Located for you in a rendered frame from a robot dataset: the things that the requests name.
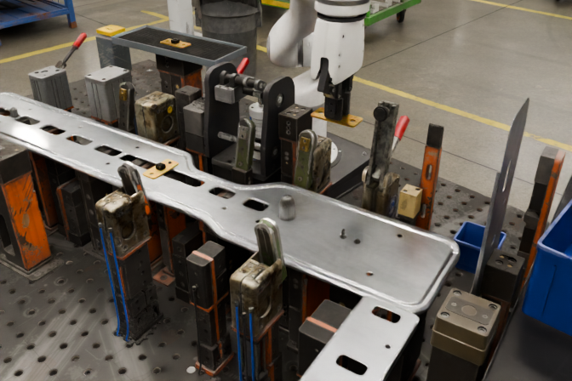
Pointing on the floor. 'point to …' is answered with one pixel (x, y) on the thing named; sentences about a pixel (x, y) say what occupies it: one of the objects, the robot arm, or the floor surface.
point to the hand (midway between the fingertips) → (337, 105)
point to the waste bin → (229, 11)
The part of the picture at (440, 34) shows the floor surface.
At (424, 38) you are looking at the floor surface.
